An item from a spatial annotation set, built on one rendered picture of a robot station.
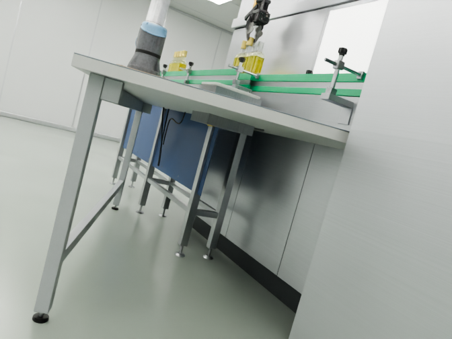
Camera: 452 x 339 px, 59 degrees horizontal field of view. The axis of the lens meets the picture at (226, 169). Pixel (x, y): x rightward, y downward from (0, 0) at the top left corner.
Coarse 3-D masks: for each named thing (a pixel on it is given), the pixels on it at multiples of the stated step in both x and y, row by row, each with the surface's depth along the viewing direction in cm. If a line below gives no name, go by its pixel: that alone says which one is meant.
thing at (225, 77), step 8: (160, 72) 283; (168, 72) 268; (176, 72) 255; (184, 72) 243; (192, 72) 232; (200, 72) 222; (208, 72) 213; (216, 72) 205; (224, 72) 197; (232, 72) 189; (176, 80) 252; (192, 80) 229; (200, 80) 219; (208, 80) 211; (216, 80) 203; (224, 80) 195; (232, 80) 188
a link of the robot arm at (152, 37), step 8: (144, 24) 174; (152, 24) 173; (144, 32) 173; (152, 32) 173; (160, 32) 174; (144, 40) 173; (152, 40) 173; (160, 40) 175; (144, 48) 173; (152, 48) 174; (160, 48) 177
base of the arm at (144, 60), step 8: (136, 48) 176; (136, 56) 174; (144, 56) 173; (152, 56) 174; (160, 56) 179; (128, 64) 175; (136, 64) 174; (144, 64) 173; (152, 64) 174; (152, 72) 174
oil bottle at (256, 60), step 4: (252, 52) 198; (256, 52) 195; (260, 52) 196; (252, 56) 197; (256, 56) 195; (260, 56) 196; (252, 60) 196; (256, 60) 195; (260, 60) 196; (248, 64) 199; (252, 64) 196; (256, 64) 196; (260, 64) 197; (248, 68) 198; (252, 68) 195; (256, 68) 196; (260, 68) 197; (252, 72) 196; (256, 72) 197; (260, 72) 198
